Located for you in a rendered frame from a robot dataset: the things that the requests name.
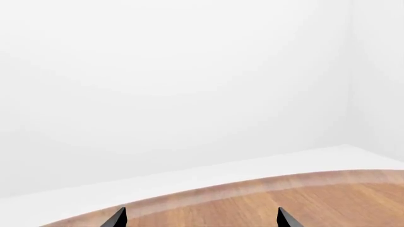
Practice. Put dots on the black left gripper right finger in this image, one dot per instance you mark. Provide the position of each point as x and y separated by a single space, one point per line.
286 220

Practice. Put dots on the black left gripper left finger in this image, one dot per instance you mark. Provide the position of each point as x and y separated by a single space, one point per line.
118 220

